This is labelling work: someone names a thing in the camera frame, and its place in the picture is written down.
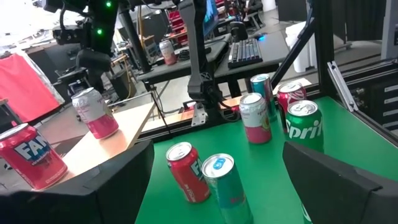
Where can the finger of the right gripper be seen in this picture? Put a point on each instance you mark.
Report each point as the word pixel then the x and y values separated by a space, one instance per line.
pixel 99 81
pixel 76 79

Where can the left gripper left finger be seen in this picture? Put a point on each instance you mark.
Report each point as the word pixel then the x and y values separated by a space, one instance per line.
pixel 93 199

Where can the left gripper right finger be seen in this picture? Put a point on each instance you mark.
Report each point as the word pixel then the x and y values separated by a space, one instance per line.
pixel 342 199

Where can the red Fanta can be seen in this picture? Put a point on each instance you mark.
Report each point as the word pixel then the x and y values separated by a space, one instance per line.
pixel 186 174
pixel 31 158

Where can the slim Red Bull can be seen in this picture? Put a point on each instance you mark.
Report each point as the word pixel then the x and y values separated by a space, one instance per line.
pixel 264 87
pixel 227 193

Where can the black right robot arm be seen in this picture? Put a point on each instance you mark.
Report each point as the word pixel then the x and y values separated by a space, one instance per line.
pixel 196 46

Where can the pink white beverage can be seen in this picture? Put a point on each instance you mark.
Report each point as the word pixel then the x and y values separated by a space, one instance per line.
pixel 168 53

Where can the black box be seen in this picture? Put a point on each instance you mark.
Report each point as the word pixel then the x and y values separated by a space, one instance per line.
pixel 122 84

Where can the red fabric cover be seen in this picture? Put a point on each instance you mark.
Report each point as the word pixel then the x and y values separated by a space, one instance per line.
pixel 25 90

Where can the green table mat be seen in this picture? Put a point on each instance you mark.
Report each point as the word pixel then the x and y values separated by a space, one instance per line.
pixel 273 174

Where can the dark gray desk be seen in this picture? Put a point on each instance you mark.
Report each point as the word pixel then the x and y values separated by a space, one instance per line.
pixel 273 53
pixel 174 70

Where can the red parts bin rack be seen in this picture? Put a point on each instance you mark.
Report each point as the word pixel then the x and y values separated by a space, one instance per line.
pixel 178 21

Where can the computer monitor with blue screen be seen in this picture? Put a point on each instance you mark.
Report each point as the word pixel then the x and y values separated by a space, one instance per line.
pixel 211 15

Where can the red Coca-Cola can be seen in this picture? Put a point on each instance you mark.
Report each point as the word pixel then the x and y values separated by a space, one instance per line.
pixel 287 95

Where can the backlit black keyboard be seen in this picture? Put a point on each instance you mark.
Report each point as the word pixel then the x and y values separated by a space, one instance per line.
pixel 245 53

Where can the white waste bin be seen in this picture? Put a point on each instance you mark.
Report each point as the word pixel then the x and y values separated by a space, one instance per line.
pixel 300 46

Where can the black computer mouse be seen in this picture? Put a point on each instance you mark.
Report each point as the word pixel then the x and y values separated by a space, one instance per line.
pixel 260 36

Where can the wooden shelf with black frame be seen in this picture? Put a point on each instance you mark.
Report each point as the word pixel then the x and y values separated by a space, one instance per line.
pixel 124 130

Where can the silver mounting bracket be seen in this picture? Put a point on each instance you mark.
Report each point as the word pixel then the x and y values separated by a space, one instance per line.
pixel 199 115

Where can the black desk mount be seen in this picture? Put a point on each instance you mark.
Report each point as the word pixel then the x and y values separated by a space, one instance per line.
pixel 237 31

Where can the black metal table frame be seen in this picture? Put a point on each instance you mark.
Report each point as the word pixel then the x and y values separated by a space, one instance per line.
pixel 323 46

